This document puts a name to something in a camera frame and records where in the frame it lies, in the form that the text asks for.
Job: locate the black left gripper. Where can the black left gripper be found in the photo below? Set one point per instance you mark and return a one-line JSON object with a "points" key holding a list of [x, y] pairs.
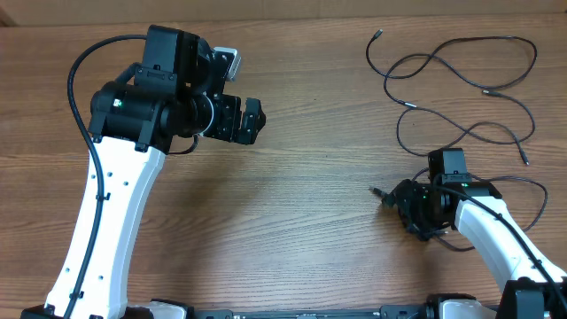
{"points": [[229, 107]]}

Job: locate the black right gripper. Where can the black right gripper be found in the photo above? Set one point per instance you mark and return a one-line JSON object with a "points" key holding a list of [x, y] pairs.
{"points": [[401, 197]]}

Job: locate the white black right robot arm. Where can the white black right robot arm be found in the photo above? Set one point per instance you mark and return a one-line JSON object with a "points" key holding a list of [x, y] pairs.
{"points": [[531, 285]]}

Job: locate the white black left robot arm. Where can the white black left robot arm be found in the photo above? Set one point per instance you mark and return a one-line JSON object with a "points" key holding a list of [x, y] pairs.
{"points": [[175, 91]]}

